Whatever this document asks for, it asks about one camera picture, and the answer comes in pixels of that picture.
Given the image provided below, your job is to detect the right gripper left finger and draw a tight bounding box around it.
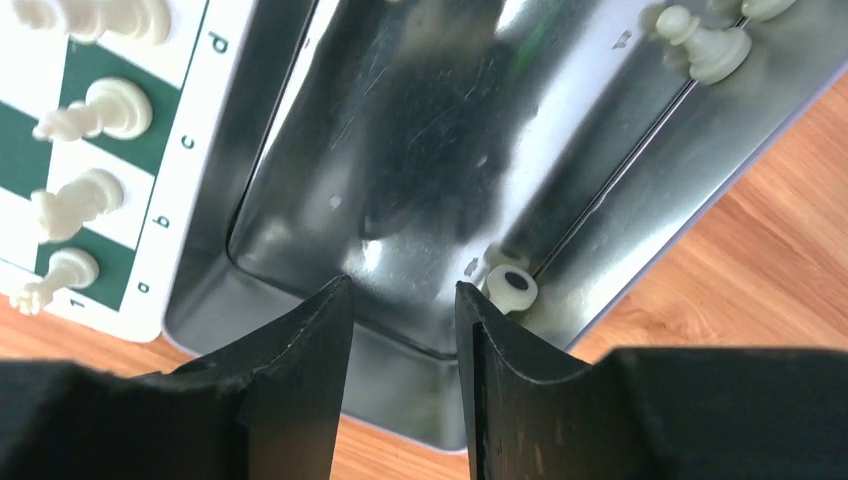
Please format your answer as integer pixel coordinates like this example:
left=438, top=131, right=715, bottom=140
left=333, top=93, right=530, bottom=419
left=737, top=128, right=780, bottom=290
left=1, top=276, right=354, bottom=479

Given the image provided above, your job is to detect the white chess rook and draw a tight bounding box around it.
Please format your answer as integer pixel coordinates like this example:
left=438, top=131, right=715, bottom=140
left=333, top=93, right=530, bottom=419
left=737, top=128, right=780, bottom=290
left=9, top=247, right=100, bottom=316

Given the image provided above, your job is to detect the white chess pawn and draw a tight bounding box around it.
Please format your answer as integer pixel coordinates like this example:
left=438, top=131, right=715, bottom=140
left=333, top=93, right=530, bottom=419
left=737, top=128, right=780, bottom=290
left=740, top=0, right=796, bottom=22
left=483, top=264, right=539, bottom=314
left=654, top=5, right=752, bottom=85

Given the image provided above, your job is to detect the white chess queen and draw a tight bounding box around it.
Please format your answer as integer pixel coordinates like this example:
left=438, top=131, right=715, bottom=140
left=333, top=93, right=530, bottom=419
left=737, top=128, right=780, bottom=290
left=11, top=0, right=172, bottom=45

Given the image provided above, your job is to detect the silver metal tin box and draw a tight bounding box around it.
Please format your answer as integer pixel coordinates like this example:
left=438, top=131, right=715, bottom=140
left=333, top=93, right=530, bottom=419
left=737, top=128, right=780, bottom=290
left=163, top=1, right=847, bottom=452

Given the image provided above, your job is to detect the white chess bishop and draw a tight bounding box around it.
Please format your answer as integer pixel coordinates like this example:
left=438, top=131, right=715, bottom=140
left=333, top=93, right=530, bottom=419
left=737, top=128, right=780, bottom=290
left=32, top=77, right=153, bottom=142

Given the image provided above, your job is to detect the white chess knight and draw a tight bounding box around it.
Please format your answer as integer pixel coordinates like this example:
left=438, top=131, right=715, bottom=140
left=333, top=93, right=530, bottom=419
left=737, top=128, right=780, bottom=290
left=30, top=168, right=124, bottom=244

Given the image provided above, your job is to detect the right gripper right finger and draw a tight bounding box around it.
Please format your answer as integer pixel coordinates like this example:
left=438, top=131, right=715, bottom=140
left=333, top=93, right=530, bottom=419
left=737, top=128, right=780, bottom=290
left=454, top=282, right=847, bottom=479

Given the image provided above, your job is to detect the green white chess board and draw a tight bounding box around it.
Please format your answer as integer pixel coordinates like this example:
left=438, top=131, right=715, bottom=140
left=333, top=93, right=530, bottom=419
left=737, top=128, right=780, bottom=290
left=1, top=1, right=257, bottom=343

